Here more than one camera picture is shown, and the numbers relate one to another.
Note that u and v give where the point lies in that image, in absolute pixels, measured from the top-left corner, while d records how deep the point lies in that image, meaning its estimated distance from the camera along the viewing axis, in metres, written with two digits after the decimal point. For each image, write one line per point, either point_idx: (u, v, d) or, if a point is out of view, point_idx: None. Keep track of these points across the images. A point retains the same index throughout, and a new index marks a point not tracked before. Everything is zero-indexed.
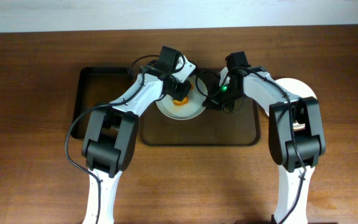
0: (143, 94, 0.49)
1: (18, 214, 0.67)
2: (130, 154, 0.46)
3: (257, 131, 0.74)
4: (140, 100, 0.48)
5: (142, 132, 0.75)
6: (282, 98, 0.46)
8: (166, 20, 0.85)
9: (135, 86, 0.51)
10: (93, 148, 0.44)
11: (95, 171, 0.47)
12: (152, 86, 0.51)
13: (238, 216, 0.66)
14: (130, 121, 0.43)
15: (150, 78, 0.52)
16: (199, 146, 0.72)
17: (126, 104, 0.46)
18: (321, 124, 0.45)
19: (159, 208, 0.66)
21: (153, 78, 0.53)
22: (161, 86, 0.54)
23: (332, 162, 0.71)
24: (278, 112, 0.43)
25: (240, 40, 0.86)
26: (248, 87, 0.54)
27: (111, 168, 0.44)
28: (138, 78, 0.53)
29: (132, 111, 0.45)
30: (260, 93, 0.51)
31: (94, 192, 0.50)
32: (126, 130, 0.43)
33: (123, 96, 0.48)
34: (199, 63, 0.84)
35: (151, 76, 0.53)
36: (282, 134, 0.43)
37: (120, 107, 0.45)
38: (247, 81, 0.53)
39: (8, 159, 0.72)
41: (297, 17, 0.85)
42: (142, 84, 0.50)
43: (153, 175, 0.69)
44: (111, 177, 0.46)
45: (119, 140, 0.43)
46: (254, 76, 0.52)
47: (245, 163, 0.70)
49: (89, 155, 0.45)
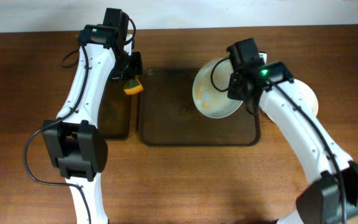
0: (93, 78, 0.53)
1: (17, 213, 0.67)
2: (102, 154, 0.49)
3: (257, 130, 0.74)
4: (91, 87, 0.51)
5: (142, 131, 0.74)
6: (327, 161, 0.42)
8: (166, 20, 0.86)
9: (81, 71, 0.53)
10: (61, 162, 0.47)
11: (72, 179, 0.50)
12: (102, 63, 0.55)
13: (238, 216, 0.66)
14: (87, 134, 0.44)
15: (94, 53, 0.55)
16: (196, 146, 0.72)
17: (76, 111, 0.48)
18: None
19: (159, 208, 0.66)
21: (97, 51, 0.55)
22: (110, 54, 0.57)
23: None
24: (329, 190, 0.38)
25: (240, 39, 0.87)
26: (263, 99, 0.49)
27: (88, 172, 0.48)
28: (81, 56, 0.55)
29: (84, 118, 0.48)
30: (284, 119, 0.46)
31: (78, 198, 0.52)
32: (85, 142, 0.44)
33: (70, 104, 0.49)
34: (199, 62, 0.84)
35: (96, 47, 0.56)
36: (331, 205, 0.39)
37: (71, 118, 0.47)
38: (271, 96, 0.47)
39: (9, 158, 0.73)
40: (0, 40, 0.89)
41: (296, 17, 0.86)
42: (88, 69, 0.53)
43: (153, 175, 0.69)
44: (91, 180, 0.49)
45: (83, 153, 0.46)
46: (285, 102, 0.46)
47: (245, 163, 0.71)
49: (62, 167, 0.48)
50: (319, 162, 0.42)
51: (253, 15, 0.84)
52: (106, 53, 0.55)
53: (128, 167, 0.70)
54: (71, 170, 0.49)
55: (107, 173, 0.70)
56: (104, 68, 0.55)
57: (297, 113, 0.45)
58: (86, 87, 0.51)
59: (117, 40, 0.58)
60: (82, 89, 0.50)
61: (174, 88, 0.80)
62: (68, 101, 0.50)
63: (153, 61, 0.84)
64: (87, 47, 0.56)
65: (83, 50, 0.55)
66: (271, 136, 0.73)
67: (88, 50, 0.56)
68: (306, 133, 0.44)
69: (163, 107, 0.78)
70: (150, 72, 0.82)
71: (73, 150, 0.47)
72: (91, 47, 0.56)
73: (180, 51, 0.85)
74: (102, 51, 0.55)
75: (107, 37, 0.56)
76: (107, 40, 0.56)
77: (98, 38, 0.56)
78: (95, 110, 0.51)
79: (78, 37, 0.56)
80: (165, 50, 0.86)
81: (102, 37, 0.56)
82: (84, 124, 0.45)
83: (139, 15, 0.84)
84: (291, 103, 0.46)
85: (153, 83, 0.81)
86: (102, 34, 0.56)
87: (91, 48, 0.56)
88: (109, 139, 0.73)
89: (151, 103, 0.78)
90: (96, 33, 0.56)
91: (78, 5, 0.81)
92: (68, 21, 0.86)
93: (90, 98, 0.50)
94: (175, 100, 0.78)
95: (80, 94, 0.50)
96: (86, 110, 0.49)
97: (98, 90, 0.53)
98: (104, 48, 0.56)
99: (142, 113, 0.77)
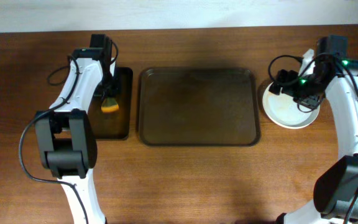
0: (84, 79, 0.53)
1: (18, 213, 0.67)
2: (93, 147, 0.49)
3: (257, 131, 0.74)
4: (82, 86, 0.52)
5: (142, 130, 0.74)
6: None
8: (166, 20, 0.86)
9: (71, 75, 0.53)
10: (51, 160, 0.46)
11: (64, 178, 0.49)
12: (92, 75, 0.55)
13: (239, 216, 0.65)
14: (79, 119, 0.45)
15: (84, 63, 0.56)
16: (196, 146, 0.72)
17: (68, 102, 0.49)
18: None
19: (159, 208, 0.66)
21: (87, 61, 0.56)
22: (99, 66, 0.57)
23: (332, 163, 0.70)
24: (352, 169, 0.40)
25: (240, 40, 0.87)
26: (334, 84, 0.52)
27: (79, 169, 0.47)
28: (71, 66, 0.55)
29: (77, 107, 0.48)
30: (339, 102, 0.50)
31: (72, 196, 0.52)
32: (78, 127, 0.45)
33: (62, 95, 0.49)
34: (199, 61, 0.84)
35: (84, 60, 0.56)
36: (345, 191, 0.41)
37: (62, 107, 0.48)
38: (342, 82, 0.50)
39: (9, 158, 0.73)
40: (0, 40, 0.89)
41: (296, 18, 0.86)
42: (78, 73, 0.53)
43: (153, 175, 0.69)
44: (82, 177, 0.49)
45: (74, 142, 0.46)
46: (350, 91, 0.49)
47: (245, 163, 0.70)
49: (51, 165, 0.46)
50: None
51: (253, 15, 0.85)
52: (94, 66, 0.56)
53: (127, 167, 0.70)
54: (61, 170, 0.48)
55: (107, 173, 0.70)
56: (93, 73, 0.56)
57: (348, 99, 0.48)
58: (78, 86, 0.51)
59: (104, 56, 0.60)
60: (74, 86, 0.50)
61: (174, 88, 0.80)
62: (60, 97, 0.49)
63: (153, 60, 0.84)
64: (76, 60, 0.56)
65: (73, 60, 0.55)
66: (272, 136, 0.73)
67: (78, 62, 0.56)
68: None
69: (163, 106, 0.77)
70: (150, 72, 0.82)
71: (63, 146, 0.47)
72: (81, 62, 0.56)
73: (180, 51, 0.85)
74: (92, 65, 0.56)
75: (94, 53, 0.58)
76: (95, 55, 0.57)
77: (87, 54, 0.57)
78: (85, 107, 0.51)
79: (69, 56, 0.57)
80: (164, 50, 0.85)
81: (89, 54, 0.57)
82: (75, 112, 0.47)
83: (140, 15, 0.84)
84: (355, 94, 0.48)
85: (153, 83, 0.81)
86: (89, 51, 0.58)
87: (80, 60, 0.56)
88: (109, 139, 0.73)
89: (151, 103, 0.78)
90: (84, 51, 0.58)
91: (78, 5, 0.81)
92: (68, 21, 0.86)
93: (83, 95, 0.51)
94: (174, 100, 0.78)
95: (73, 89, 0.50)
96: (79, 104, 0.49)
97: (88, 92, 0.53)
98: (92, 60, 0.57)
99: (142, 112, 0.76)
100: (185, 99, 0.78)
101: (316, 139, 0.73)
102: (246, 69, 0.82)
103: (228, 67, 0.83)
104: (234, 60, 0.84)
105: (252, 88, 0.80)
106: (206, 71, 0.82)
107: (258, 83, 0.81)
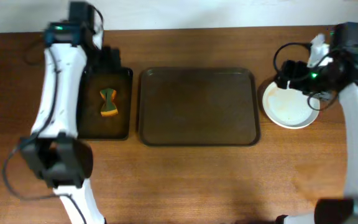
0: (64, 81, 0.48)
1: (18, 214, 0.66)
2: (87, 160, 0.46)
3: (257, 130, 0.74)
4: (64, 93, 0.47)
5: (142, 130, 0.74)
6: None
8: (166, 20, 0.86)
9: (50, 74, 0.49)
10: (45, 175, 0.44)
11: (59, 190, 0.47)
12: (73, 65, 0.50)
13: (239, 216, 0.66)
14: (67, 144, 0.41)
15: (62, 55, 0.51)
16: (196, 146, 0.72)
17: (52, 121, 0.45)
18: None
19: (159, 208, 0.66)
21: (65, 52, 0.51)
22: (80, 51, 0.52)
23: (332, 162, 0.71)
24: None
25: (240, 40, 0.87)
26: (348, 93, 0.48)
27: (75, 180, 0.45)
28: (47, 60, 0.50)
29: (63, 126, 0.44)
30: (353, 114, 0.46)
31: (69, 203, 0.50)
32: (66, 153, 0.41)
33: (44, 109, 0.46)
34: (199, 61, 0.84)
35: (62, 46, 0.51)
36: None
37: (45, 127, 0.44)
38: None
39: None
40: (0, 40, 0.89)
41: (296, 18, 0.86)
42: (58, 73, 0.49)
43: (153, 175, 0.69)
44: (79, 188, 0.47)
45: (66, 164, 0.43)
46: None
47: (245, 163, 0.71)
49: (46, 180, 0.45)
50: None
51: (253, 15, 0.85)
52: (74, 55, 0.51)
53: (127, 166, 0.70)
54: (56, 183, 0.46)
55: (107, 173, 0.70)
56: (74, 69, 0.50)
57: None
58: (59, 93, 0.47)
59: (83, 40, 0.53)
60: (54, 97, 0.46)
61: (174, 88, 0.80)
62: (41, 111, 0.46)
63: (153, 60, 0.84)
64: (53, 49, 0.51)
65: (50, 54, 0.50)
66: (272, 136, 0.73)
67: (56, 50, 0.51)
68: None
69: (163, 107, 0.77)
70: (150, 72, 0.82)
71: (55, 159, 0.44)
72: (59, 53, 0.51)
73: (180, 51, 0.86)
74: (71, 53, 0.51)
75: (73, 38, 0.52)
76: (73, 41, 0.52)
77: (63, 40, 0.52)
78: (72, 116, 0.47)
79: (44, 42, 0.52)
80: (164, 50, 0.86)
81: (66, 40, 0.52)
82: (62, 136, 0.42)
83: (140, 15, 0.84)
84: None
85: (153, 84, 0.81)
86: (65, 36, 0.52)
87: (58, 49, 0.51)
88: (109, 140, 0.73)
89: (151, 103, 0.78)
90: (59, 33, 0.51)
91: None
92: None
93: (66, 104, 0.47)
94: (174, 100, 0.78)
95: (53, 100, 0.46)
96: (63, 119, 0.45)
97: (73, 94, 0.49)
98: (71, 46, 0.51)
99: (142, 112, 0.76)
100: (185, 99, 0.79)
101: (316, 139, 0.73)
102: (246, 69, 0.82)
103: (229, 67, 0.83)
104: (234, 60, 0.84)
105: (252, 88, 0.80)
106: (206, 71, 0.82)
107: (258, 83, 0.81)
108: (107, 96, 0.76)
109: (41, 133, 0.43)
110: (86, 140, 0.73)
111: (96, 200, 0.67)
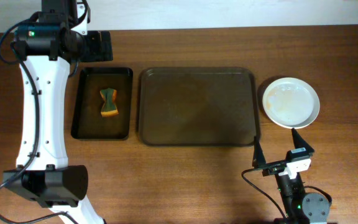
0: (45, 106, 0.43)
1: (17, 214, 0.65)
2: (80, 180, 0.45)
3: (257, 131, 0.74)
4: (46, 121, 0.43)
5: (142, 130, 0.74)
6: None
8: (166, 21, 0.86)
9: (29, 98, 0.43)
10: (40, 201, 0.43)
11: (55, 208, 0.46)
12: (61, 56, 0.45)
13: (238, 216, 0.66)
14: (58, 177, 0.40)
15: (40, 71, 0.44)
16: (196, 146, 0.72)
17: (37, 154, 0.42)
18: None
19: (159, 208, 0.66)
21: (43, 66, 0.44)
22: (63, 63, 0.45)
23: (332, 162, 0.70)
24: None
25: (240, 39, 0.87)
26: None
27: (69, 201, 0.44)
28: (23, 76, 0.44)
29: (50, 157, 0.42)
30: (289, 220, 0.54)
31: (66, 217, 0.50)
32: (56, 184, 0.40)
33: (27, 139, 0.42)
34: (199, 61, 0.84)
35: (38, 56, 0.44)
36: None
37: (31, 162, 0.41)
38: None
39: (9, 158, 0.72)
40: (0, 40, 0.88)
41: (296, 18, 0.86)
42: (37, 95, 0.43)
43: (153, 175, 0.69)
44: (74, 206, 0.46)
45: (59, 193, 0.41)
46: None
47: (245, 162, 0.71)
49: (42, 203, 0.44)
50: None
51: (253, 15, 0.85)
52: (57, 46, 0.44)
53: (128, 167, 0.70)
54: (51, 203, 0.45)
55: (107, 173, 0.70)
56: (57, 86, 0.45)
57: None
58: (41, 120, 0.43)
59: (66, 32, 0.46)
60: (36, 126, 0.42)
61: (174, 89, 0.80)
62: (23, 142, 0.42)
63: (154, 60, 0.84)
64: (27, 61, 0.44)
65: (25, 70, 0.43)
66: (272, 136, 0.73)
67: (32, 63, 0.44)
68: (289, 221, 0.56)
69: (163, 107, 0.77)
70: (150, 72, 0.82)
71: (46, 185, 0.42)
72: (39, 43, 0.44)
73: (181, 51, 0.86)
74: (53, 44, 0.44)
75: (52, 30, 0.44)
76: (52, 33, 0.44)
77: (40, 35, 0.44)
78: (60, 142, 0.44)
79: (15, 50, 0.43)
80: (165, 50, 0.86)
81: (44, 33, 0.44)
82: (51, 170, 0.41)
83: (140, 15, 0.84)
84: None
85: (153, 83, 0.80)
86: (45, 25, 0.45)
87: (33, 62, 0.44)
88: (109, 140, 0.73)
89: (151, 103, 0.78)
90: (35, 31, 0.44)
91: None
92: None
93: (50, 134, 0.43)
94: (174, 101, 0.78)
95: (35, 133, 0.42)
96: (47, 154, 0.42)
97: (58, 116, 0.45)
98: (50, 60, 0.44)
99: (142, 112, 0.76)
100: (185, 99, 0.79)
101: (316, 139, 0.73)
102: (246, 69, 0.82)
103: (229, 67, 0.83)
104: (234, 60, 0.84)
105: (252, 88, 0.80)
106: (206, 71, 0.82)
107: (258, 83, 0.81)
108: (108, 95, 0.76)
109: (27, 173, 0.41)
110: (86, 140, 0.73)
111: (97, 200, 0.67)
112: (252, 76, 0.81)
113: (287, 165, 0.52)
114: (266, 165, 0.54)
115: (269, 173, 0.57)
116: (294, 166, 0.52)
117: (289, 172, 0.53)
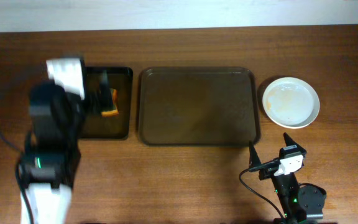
0: (35, 201, 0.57)
1: (17, 214, 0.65)
2: None
3: (257, 130, 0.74)
4: (41, 209, 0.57)
5: (142, 130, 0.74)
6: None
8: (166, 20, 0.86)
9: (28, 203, 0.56)
10: None
11: None
12: (64, 185, 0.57)
13: (238, 216, 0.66)
14: None
15: (30, 185, 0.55)
16: (196, 145, 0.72)
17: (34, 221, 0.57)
18: None
19: (159, 208, 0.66)
21: (34, 185, 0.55)
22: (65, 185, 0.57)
23: (332, 162, 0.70)
24: None
25: (240, 39, 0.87)
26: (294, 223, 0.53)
27: None
28: (22, 173, 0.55)
29: None
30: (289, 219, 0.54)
31: None
32: None
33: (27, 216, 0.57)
34: (199, 61, 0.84)
35: (45, 185, 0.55)
36: None
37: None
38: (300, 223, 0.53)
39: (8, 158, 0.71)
40: (0, 40, 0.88)
41: (295, 17, 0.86)
42: (26, 195, 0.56)
43: (153, 175, 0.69)
44: None
45: None
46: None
47: (244, 162, 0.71)
49: None
50: None
51: (253, 15, 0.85)
52: (61, 177, 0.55)
53: (128, 166, 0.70)
54: None
55: (107, 173, 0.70)
56: (40, 196, 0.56)
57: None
58: (35, 213, 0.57)
59: (68, 157, 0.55)
60: (29, 216, 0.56)
61: (174, 88, 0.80)
62: (23, 214, 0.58)
63: (153, 60, 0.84)
64: (30, 178, 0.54)
65: (18, 178, 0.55)
66: (272, 135, 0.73)
67: (23, 170, 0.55)
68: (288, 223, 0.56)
69: (163, 107, 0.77)
70: (150, 72, 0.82)
71: None
72: (45, 167, 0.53)
73: (180, 51, 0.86)
74: (57, 174, 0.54)
75: (58, 160, 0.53)
76: (58, 163, 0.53)
77: (45, 150, 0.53)
78: (51, 212, 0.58)
79: (21, 179, 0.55)
80: (165, 50, 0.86)
81: (50, 163, 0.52)
82: None
83: (140, 15, 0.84)
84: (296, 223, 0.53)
85: (153, 83, 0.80)
86: (50, 154, 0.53)
87: (27, 173, 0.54)
88: (109, 139, 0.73)
89: (151, 103, 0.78)
90: (40, 158, 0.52)
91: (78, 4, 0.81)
92: (68, 21, 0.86)
93: (46, 209, 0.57)
94: (174, 100, 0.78)
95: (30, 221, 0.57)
96: (46, 223, 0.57)
97: (43, 202, 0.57)
98: (53, 187, 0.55)
99: (142, 112, 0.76)
100: (184, 99, 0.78)
101: (316, 139, 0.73)
102: (246, 68, 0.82)
103: (229, 66, 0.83)
104: (234, 59, 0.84)
105: (252, 88, 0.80)
106: (206, 71, 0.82)
107: (258, 83, 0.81)
108: None
109: None
110: (86, 139, 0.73)
111: (97, 200, 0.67)
112: (252, 75, 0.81)
113: (281, 162, 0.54)
114: (260, 165, 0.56)
115: (265, 176, 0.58)
116: (288, 163, 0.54)
117: (284, 170, 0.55)
